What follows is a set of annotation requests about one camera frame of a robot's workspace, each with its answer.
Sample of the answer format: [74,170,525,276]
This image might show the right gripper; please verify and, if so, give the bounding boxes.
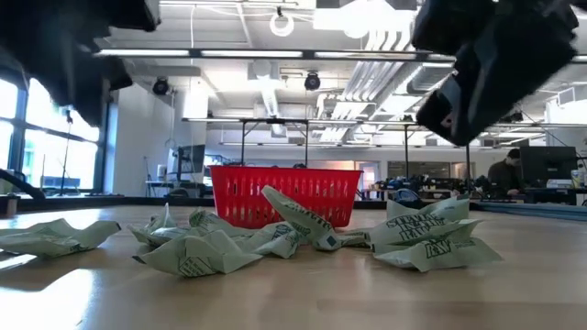
[411,0,580,147]

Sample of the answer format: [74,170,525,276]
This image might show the green-white stevia packet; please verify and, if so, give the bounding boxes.
[127,203,179,247]
[368,213,483,254]
[132,228,264,279]
[385,193,471,222]
[0,217,122,259]
[249,221,302,259]
[338,228,373,249]
[188,207,251,237]
[260,184,343,252]
[372,236,504,273]

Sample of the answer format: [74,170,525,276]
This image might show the thin black floor stand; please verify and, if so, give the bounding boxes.
[58,108,75,197]

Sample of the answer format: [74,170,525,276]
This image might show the person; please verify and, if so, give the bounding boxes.
[486,148,525,198]

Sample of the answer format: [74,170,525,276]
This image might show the blue office chair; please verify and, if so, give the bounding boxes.
[393,187,424,206]

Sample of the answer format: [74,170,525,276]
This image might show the black computer monitor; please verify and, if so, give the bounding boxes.
[519,146,579,190]

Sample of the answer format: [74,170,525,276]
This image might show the black curved bar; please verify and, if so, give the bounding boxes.
[0,168,47,201]

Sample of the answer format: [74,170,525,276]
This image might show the overhead rig beam with lights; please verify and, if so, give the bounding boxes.
[94,47,587,64]

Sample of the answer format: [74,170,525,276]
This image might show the dark monitor on stand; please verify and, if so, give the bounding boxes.
[176,144,207,176]

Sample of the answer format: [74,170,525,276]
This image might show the red plastic basket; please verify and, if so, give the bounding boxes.
[209,165,364,230]

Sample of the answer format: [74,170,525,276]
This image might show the small dark post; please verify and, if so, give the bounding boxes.
[0,193,20,217]

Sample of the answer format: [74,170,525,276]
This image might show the black aluminium table frame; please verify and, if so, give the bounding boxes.
[0,195,482,213]

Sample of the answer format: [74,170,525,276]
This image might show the white cable loop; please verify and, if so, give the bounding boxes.
[269,6,296,39]

